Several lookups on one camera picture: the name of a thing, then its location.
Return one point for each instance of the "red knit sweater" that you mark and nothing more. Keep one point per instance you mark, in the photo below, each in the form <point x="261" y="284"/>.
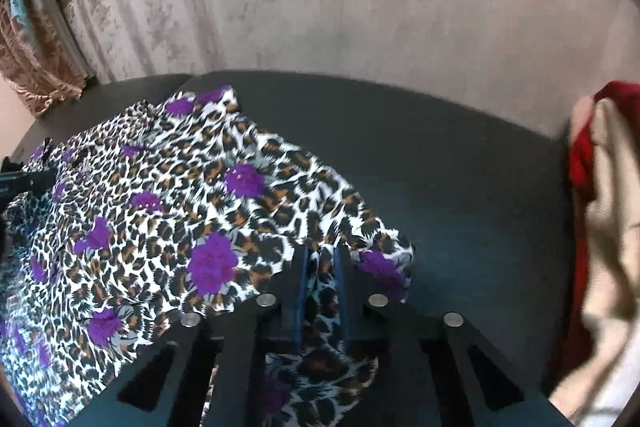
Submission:
<point x="582" y="157"/>

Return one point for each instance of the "leopard print garment purple flowers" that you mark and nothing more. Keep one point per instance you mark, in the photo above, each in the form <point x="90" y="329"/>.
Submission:
<point x="150" y="217"/>

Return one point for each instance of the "brown patterned curtain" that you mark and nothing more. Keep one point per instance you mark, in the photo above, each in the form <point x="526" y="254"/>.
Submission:
<point x="35" y="57"/>

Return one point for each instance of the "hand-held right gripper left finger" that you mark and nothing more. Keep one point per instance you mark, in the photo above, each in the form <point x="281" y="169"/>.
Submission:
<point x="299" y="297"/>

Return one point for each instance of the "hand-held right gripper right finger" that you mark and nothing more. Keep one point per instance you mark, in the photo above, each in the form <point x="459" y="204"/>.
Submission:
<point x="345" y="292"/>

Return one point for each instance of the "cream knit sweater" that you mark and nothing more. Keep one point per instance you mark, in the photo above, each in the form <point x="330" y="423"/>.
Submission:
<point x="615" y="232"/>

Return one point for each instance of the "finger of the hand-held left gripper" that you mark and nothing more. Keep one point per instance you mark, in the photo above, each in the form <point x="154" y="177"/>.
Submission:
<point x="30" y="183"/>

